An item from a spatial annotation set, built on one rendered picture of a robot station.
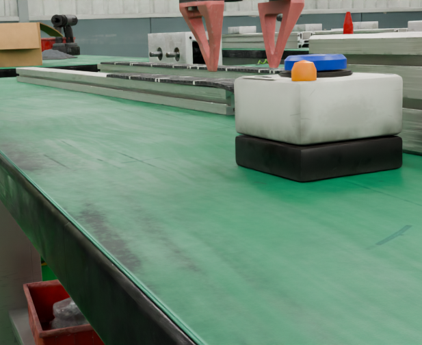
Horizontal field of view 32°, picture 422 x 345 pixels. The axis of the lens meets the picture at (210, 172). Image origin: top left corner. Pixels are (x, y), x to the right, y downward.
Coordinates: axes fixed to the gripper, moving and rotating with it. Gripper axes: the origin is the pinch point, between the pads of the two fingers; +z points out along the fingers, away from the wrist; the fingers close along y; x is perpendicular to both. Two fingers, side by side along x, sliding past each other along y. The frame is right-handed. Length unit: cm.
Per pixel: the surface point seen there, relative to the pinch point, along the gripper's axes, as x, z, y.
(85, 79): 48.8, 3.5, -1.7
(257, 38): 288, 1, 181
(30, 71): 84, 3, -1
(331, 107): -35.3, 1.3, -15.0
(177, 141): -14.0, 5.7, -15.1
